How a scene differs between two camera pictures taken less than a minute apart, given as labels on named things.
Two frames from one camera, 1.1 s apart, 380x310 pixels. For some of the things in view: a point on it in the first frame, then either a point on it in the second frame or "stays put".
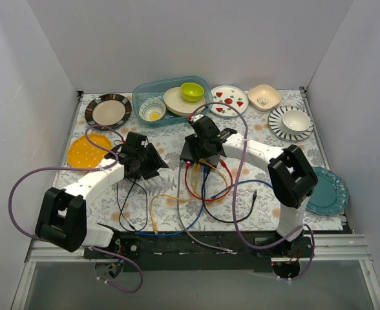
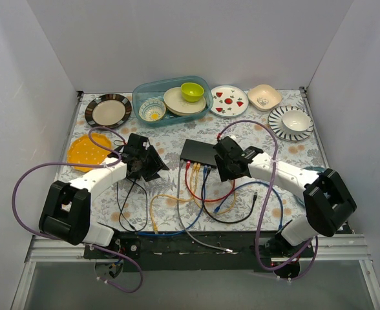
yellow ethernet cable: x=172 y=196 stays put
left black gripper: x=153 y=160 stays put
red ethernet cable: x=223 y=163 stays put
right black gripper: x=196 y=150 to x=224 y=166
